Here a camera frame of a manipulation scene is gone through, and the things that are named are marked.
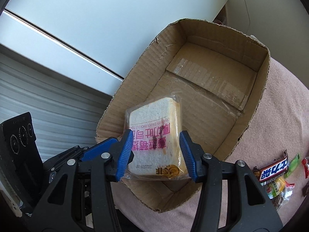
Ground jelly cup green label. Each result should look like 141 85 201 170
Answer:
265 177 295 211

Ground packaged white bread slice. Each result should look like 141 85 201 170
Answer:
124 94 188 181

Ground green candy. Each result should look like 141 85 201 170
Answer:
284 153 301 179

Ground red clear dark snack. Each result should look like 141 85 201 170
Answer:
302 156 309 179

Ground pink table cloth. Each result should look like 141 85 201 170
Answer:
112 59 308 231

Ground brown cardboard box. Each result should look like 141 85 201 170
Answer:
95 17 271 214

